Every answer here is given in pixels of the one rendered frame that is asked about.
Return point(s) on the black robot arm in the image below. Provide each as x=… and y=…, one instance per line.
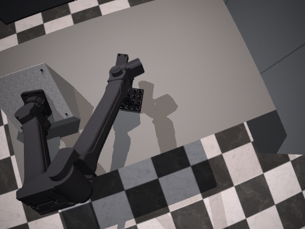
x=72, y=172

